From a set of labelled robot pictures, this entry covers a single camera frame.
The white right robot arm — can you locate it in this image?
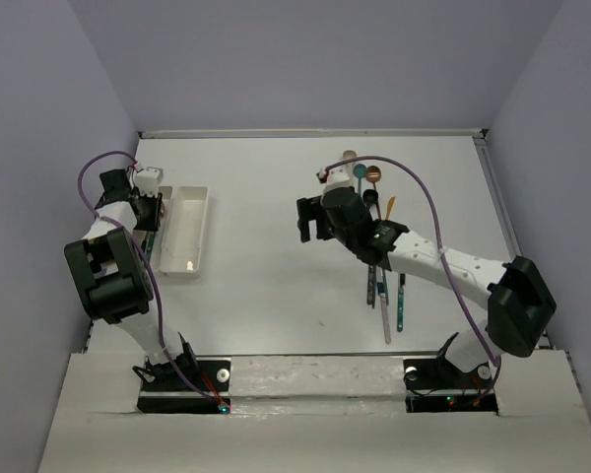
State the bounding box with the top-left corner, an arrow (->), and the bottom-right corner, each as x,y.
296,187 -> 557,386

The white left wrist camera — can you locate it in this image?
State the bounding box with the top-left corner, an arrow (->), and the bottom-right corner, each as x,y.
133,165 -> 164,197

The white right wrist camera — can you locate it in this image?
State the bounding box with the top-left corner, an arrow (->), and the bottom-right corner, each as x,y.
316,165 -> 353,192

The knife with teal handle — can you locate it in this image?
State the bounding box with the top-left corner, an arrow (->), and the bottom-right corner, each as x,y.
396,273 -> 406,332

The orange plastic knife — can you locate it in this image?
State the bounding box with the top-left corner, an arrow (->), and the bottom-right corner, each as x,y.
385,196 -> 396,220

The silver spoon teal handle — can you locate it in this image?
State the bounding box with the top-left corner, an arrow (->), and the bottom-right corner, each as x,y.
142,232 -> 158,261

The knife with pink handle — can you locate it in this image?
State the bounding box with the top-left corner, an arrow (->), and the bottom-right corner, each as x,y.
380,305 -> 391,345

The copper metal spoon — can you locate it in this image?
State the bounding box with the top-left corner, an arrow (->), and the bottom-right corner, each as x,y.
365,166 -> 382,190

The beige plastic spoon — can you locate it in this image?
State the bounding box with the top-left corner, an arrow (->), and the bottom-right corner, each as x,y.
342,150 -> 359,162

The teal plastic spoon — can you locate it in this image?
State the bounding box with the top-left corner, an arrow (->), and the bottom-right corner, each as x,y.
353,163 -> 366,195

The white right container tray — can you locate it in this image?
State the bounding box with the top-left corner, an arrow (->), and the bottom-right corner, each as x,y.
159,186 -> 210,278

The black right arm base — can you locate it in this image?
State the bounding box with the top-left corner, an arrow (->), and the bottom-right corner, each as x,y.
403,332 -> 498,414

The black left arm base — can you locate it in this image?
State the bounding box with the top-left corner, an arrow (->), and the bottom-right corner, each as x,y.
132,339 -> 231,415

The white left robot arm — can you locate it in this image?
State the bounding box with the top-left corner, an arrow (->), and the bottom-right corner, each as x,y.
64,169 -> 200,389

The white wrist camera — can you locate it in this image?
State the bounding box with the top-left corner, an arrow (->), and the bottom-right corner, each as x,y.
316,165 -> 353,192
133,165 -> 164,197

